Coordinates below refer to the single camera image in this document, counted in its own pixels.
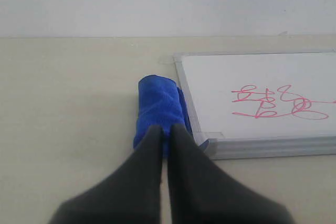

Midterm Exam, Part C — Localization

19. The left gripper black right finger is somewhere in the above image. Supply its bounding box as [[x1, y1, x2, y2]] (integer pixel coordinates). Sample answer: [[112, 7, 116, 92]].
[[168, 124, 294, 223]]

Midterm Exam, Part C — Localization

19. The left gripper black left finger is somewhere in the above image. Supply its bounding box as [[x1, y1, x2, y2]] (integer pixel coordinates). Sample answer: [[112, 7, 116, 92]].
[[50, 125, 162, 223]]

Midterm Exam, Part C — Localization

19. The blue microfiber cloth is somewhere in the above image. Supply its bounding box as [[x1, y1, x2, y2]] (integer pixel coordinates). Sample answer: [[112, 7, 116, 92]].
[[133, 75, 192, 157]]

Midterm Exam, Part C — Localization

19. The aluminium framed whiteboard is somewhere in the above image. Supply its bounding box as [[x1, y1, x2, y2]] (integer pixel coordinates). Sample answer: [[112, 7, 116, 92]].
[[174, 50, 335, 159]]

